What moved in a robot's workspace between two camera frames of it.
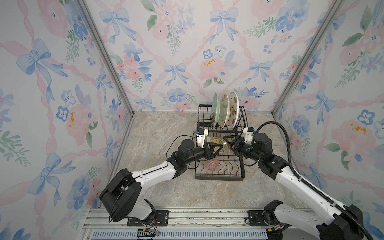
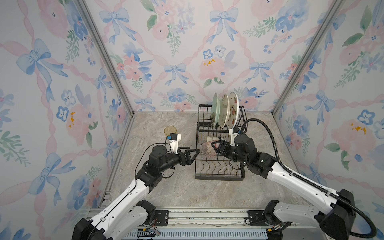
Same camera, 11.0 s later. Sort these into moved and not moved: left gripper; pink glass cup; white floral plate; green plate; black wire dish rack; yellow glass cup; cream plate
Moved: pink glass cup; left gripper; yellow glass cup
Not moved: green plate; white floral plate; black wire dish rack; cream plate
